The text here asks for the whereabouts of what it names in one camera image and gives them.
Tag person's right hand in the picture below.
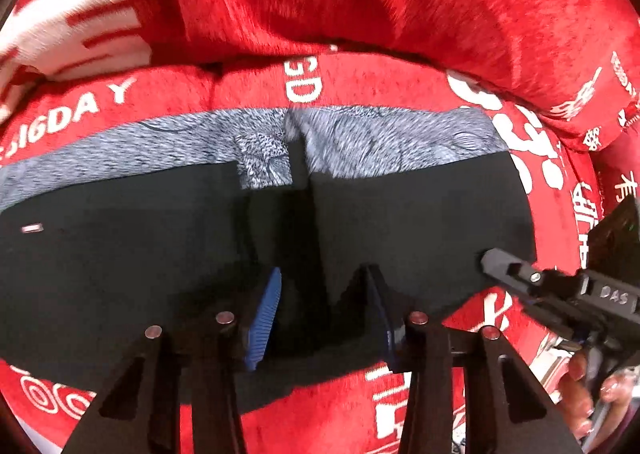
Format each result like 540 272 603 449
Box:
556 350 640 441

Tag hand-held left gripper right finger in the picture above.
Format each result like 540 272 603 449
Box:
364 263 584 454

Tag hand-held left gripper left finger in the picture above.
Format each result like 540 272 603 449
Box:
62 265 283 454

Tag black pants blue-grey side stripes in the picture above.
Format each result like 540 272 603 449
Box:
0 105 539 416

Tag red printed blanket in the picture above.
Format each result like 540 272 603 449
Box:
0 51 640 454

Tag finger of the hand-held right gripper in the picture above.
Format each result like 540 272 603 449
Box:
480 247 594 307
522 300 593 350

